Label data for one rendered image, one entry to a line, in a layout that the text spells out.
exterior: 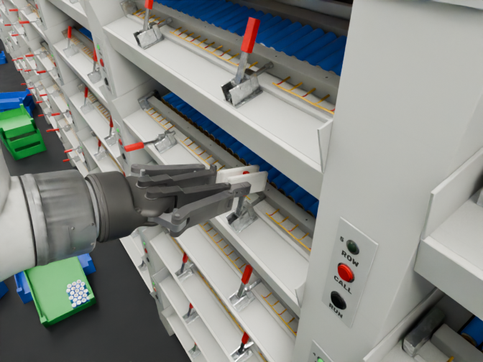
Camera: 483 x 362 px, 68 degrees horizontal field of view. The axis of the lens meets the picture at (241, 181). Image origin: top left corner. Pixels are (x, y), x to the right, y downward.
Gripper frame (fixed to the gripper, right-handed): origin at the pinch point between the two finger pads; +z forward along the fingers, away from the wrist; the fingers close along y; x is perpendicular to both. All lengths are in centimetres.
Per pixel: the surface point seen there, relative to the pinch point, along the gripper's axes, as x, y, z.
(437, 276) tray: 8.1, 27.3, -3.5
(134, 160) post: -20.1, -44.7, 3.0
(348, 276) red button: 2.7, 21.3, -3.7
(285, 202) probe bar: -2.5, 3.7, 5.9
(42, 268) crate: -98, -98, -13
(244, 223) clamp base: -7.1, 1.0, 1.4
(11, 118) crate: -88, -242, -4
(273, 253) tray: -7.6, 7.6, 1.8
